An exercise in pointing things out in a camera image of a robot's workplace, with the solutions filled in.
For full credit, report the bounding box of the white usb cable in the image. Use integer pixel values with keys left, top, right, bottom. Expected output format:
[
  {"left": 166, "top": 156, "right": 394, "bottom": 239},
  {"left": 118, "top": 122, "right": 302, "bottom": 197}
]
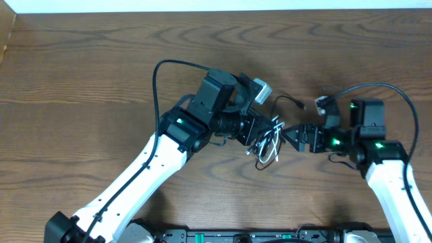
[{"left": 256, "top": 116, "right": 286, "bottom": 165}]

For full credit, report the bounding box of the long black usb cable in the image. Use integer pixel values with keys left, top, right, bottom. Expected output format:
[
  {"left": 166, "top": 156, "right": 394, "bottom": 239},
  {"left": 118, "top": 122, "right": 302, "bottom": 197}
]
[{"left": 268, "top": 94, "right": 307, "bottom": 136}]

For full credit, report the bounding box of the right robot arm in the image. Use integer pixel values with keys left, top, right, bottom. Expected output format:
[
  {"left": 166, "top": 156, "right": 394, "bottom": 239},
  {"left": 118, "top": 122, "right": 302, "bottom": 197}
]
[{"left": 282, "top": 97, "right": 431, "bottom": 242}]

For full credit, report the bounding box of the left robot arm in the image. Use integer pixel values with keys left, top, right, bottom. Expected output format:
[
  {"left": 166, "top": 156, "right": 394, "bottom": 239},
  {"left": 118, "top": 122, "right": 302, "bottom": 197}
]
[{"left": 43, "top": 69, "right": 272, "bottom": 242}]

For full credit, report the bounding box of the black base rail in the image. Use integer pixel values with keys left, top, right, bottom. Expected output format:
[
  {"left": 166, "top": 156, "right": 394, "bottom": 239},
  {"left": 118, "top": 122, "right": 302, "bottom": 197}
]
[{"left": 134, "top": 226, "right": 396, "bottom": 243}]

